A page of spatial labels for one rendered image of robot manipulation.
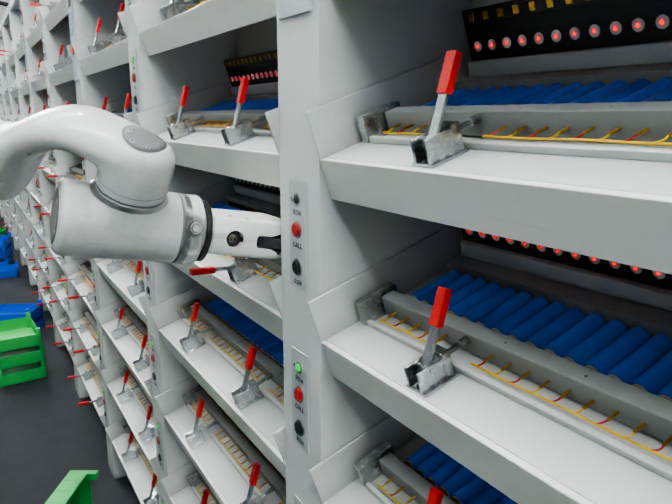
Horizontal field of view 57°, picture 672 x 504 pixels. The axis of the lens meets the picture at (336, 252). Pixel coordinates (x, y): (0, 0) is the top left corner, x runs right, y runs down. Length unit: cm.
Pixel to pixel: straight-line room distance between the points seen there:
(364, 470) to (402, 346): 19
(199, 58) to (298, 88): 67
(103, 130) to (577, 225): 47
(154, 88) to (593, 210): 103
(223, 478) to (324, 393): 51
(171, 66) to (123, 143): 66
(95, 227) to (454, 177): 39
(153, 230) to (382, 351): 28
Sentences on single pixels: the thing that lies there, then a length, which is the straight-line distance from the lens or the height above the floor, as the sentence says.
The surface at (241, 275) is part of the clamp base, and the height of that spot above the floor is 95.
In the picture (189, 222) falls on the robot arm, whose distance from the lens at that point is 73.
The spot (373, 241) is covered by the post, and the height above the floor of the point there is 104.
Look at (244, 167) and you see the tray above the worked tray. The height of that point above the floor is 111.
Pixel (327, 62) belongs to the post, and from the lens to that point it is 65.
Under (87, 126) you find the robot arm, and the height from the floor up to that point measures 117.
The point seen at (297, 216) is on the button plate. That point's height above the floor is 107.
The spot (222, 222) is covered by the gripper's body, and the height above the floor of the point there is 106.
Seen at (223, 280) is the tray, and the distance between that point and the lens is 95.
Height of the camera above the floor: 118
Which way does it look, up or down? 12 degrees down
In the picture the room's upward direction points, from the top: straight up
